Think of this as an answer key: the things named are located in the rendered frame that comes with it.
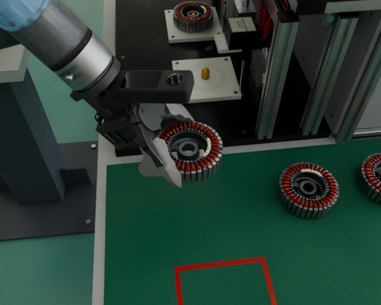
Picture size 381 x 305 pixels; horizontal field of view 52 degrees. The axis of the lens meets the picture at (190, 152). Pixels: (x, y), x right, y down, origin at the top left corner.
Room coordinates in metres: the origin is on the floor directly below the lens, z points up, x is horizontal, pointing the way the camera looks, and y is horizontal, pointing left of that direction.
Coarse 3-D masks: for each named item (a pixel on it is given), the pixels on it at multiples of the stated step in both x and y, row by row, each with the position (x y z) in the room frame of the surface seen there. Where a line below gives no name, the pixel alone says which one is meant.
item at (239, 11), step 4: (236, 0) 1.04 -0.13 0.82; (240, 0) 1.04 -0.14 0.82; (236, 4) 1.01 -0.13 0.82; (240, 4) 1.01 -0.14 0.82; (252, 4) 1.01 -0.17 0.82; (236, 8) 1.00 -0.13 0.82; (240, 8) 0.99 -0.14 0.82; (244, 8) 0.99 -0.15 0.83; (252, 8) 0.99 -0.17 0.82; (232, 12) 1.04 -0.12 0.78; (236, 12) 0.99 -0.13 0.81; (240, 12) 0.97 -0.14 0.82; (244, 12) 0.97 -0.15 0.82; (248, 12) 0.97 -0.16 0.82; (252, 12) 0.97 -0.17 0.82; (232, 16) 1.04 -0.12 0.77; (236, 16) 0.99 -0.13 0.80; (240, 16) 0.97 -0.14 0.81
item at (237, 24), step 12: (228, 24) 0.76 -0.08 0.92; (240, 24) 0.76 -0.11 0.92; (252, 24) 0.76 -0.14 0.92; (216, 36) 0.78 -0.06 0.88; (228, 36) 0.74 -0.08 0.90; (240, 36) 0.73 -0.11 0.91; (252, 36) 0.73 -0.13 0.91; (228, 48) 0.73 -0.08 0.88; (240, 48) 0.73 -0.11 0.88; (264, 48) 0.79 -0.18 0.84
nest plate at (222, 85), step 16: (176, 64) 0.80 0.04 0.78; (192, 64) 0.80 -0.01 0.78; (208, 64) 0.80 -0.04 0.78; (224, 64) 0.80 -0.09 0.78; (208, 80) 0.74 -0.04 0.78; (224, 80) 0.74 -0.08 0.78; (192, 96) 0.68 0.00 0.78; (208, 96) 0.68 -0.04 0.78; (224, 96) 0.68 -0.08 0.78; (240, 96) 0.69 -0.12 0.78
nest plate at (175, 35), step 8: (168, 16) 1.02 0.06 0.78; (216, 16) 1.02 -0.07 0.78; (168, 24) 0.98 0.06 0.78; (216, 24) 0.98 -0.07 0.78; (168, 32) 0.94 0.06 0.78; (176, 32) 0.94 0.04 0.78; (184, 32) 0.94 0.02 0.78; (192, 32) 0.94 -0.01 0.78; (200, 32) 0.94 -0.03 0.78; (208, 32) 0.94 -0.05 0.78; (216, 32) 0.94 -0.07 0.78; (176, 40) 0.91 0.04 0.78; (184, 40) 0.91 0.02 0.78; (192, 40) 0.92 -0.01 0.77; (200, 40) 0.92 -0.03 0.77; (208, 40) 0.92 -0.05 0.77
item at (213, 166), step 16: (176, 128) 0.45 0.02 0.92; (192, 128) 0.45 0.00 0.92; (208, 128) 0.45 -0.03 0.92; (176, 144) 0.43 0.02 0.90; (192, 144) 0.42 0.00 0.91; (208, 144) 0.42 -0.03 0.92; (176, 160) 0.38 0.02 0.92; (192, 160) 0.40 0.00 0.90; (208, 160) 0.38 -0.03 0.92; (192, 176) 0.36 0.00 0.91; (208, 176) 0.37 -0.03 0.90
